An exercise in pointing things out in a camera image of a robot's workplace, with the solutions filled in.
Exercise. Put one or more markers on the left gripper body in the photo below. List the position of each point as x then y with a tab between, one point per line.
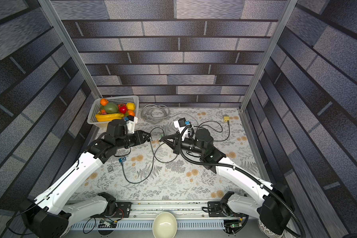
138	137

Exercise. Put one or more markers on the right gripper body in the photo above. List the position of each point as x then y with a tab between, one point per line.
178	142

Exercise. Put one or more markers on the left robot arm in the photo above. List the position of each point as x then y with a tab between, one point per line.
49	216

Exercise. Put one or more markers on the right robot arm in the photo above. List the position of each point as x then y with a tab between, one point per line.
270	203

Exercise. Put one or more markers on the yellow plastic corn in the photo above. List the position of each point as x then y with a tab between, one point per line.
131	106

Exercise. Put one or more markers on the green plastic mango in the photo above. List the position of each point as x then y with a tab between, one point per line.
111	108

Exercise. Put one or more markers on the yellow plastic banana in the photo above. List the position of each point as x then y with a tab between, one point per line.
109	117

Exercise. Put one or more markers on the orange plastic tangerine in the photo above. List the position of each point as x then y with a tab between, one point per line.
104	102

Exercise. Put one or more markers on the white plastic fruit basket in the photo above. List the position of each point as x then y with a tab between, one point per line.
96	108

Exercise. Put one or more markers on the cream ceramic bowl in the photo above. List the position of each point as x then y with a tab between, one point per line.
165	225

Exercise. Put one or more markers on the white woven plate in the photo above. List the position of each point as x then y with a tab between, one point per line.
263	229

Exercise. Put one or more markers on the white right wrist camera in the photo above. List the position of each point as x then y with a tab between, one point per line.
183	125

